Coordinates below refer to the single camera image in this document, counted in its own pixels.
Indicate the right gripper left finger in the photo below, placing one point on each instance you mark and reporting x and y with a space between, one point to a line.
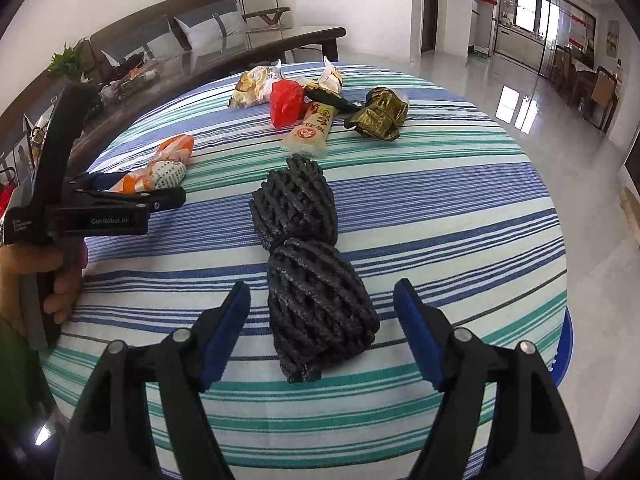
110 434

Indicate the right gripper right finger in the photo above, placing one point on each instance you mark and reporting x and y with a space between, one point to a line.
531 436

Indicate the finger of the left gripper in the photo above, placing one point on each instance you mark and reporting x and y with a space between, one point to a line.
158 200
96 180

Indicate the orange white snack wrapper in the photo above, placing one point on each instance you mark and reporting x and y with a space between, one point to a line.
166 168

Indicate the yellow white snack bag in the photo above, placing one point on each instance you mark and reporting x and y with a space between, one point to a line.
254 86

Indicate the small red plastic wrapper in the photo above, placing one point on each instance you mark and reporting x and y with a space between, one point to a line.
287 102

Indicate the dark green wrapper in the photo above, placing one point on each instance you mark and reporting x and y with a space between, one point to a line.
317 93

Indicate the black foam net sleeve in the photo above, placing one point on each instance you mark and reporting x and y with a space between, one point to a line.
320 313

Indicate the olive gold wrapper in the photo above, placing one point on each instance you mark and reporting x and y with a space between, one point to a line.
384 112

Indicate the blue plastic waste basket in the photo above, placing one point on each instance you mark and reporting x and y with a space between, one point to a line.
564 352

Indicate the dark wooden coffee table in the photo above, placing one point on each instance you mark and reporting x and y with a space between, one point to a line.
188 71

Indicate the clear snack tray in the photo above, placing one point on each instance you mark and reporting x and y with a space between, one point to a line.
139 78

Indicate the green potted plant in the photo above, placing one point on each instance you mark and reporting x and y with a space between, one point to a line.
68 63

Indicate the grey white cushion left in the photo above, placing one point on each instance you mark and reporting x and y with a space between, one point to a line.
154 39

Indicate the grey white cushion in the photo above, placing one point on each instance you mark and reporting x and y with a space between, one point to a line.
154 39
215 22

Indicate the dark wooden sofa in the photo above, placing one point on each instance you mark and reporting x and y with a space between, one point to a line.
97 68

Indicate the striped blue green tablecloth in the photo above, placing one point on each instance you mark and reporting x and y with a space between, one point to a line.
321 383

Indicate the grey white cushion right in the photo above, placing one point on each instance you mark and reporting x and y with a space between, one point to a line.
215 22

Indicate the wooden dining chair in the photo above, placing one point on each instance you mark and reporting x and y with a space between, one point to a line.
599 104

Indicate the dark entrance door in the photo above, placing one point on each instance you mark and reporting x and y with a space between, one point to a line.
429 29

